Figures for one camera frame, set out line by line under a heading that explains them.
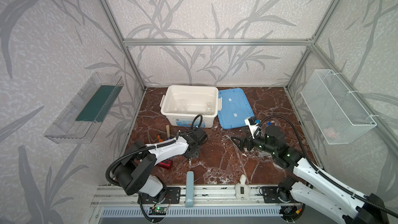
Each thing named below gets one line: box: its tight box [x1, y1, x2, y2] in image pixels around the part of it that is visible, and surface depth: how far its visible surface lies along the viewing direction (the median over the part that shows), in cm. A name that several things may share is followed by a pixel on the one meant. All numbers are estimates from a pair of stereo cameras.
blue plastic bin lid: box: [217, 88, 255, 130], surface depth 110 cm
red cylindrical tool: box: [156, 159, 174, 170], surface depth 82 cm
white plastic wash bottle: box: [235, 174, 251, 201], surface depth 75 cm
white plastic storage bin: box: [159, 85, 223, 129], surface depth 100 cm
